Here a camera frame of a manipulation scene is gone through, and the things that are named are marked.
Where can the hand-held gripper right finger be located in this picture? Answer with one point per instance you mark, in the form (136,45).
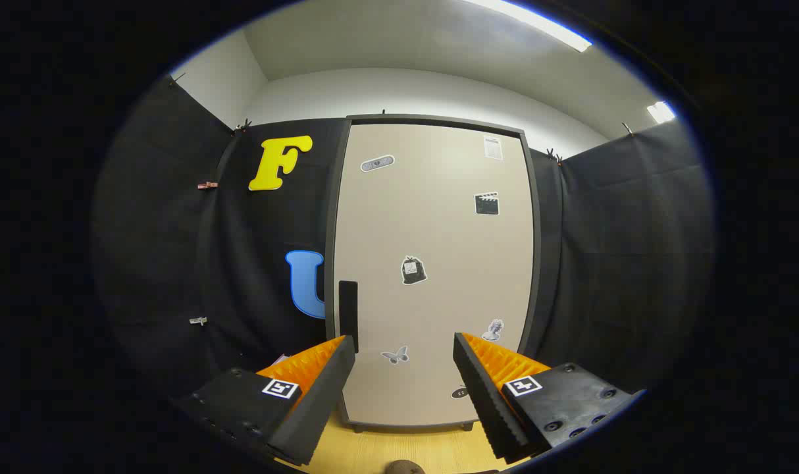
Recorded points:
(485,401)

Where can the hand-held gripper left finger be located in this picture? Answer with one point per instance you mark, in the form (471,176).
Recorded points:
(320,408)

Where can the brown fuzzy shoe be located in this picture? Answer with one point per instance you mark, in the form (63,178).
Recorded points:
(406,468)

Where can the dark grey shoe cabinet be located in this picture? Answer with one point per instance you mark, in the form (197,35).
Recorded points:
(432,119)

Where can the silver metal clip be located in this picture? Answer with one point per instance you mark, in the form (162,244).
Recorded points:
(198,320)

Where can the black backdrop cloth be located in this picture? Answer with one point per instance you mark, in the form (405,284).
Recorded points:
(636,230)

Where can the pink clothes peg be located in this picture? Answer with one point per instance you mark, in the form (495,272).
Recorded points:
(207,185)

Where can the small ceiling light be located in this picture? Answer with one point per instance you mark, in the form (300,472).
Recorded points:
(661,112)

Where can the long ceiling light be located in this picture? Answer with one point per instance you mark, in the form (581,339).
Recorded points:
(544,26)

